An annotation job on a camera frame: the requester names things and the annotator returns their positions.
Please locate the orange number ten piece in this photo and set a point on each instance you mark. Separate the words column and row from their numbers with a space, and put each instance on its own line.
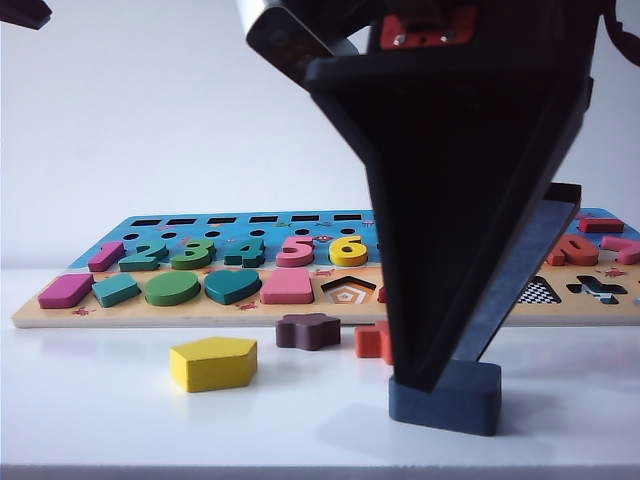
column 590, row 255

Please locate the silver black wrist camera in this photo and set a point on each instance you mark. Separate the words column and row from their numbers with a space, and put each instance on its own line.
column 285, row 35

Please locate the yellow number six piece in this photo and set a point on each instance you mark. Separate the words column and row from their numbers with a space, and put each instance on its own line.
column 338, row 253

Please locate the teal square block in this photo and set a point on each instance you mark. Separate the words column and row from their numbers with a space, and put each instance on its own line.
column 116, row 291

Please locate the green oval block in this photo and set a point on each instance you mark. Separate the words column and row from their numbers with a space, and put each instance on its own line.
column 170, row 289

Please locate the pink number five piece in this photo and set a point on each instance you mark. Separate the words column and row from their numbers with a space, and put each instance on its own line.
column 294, row 258

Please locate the magenta parallelogram block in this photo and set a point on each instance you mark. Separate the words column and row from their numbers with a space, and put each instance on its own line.
column 62, row 292

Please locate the teal heart block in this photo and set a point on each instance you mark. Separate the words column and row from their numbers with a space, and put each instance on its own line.
column 232, row 287

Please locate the colourful wooden puzzle board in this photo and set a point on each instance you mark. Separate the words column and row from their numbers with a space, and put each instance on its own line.
column 200, row 312

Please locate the green number three piece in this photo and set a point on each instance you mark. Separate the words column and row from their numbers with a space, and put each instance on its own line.
column 197, row 260

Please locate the teal number four piece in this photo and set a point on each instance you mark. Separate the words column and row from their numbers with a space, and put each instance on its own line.
column 252, row 252

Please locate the red bar piece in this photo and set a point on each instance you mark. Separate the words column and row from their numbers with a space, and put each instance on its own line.
column 602, row 226

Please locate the orange cross block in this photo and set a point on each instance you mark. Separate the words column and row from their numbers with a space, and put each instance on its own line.
column 370, row 342

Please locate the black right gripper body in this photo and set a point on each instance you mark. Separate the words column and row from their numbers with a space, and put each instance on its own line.
column 525, row 30

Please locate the pink trapezoid block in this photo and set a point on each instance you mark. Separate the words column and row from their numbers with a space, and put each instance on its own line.
column 286, row 289

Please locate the pink symbol piece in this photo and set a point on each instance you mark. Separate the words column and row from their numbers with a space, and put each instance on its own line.
column 627, row 252

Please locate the yellow pentagon block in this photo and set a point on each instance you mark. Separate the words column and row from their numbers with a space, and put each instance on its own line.
column 215, row 370

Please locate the teal number two piece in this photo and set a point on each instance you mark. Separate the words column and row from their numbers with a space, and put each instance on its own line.
column 141, row 264

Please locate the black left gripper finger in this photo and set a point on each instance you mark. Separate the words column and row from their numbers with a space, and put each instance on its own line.
column 20, row 10

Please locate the red triangle block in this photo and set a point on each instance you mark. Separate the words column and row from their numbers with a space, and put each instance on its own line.
column 381, row 296

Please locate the magenta number one piece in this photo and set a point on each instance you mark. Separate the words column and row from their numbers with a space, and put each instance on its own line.
column 105, row 256

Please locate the navy rectangle block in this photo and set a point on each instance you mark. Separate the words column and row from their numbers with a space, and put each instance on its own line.
column 450, row 407

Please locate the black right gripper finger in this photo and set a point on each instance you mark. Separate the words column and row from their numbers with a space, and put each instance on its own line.
column 520, row 280
column 450, row 200

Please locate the brown star block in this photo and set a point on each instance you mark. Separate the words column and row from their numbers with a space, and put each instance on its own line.
column 305, row 335

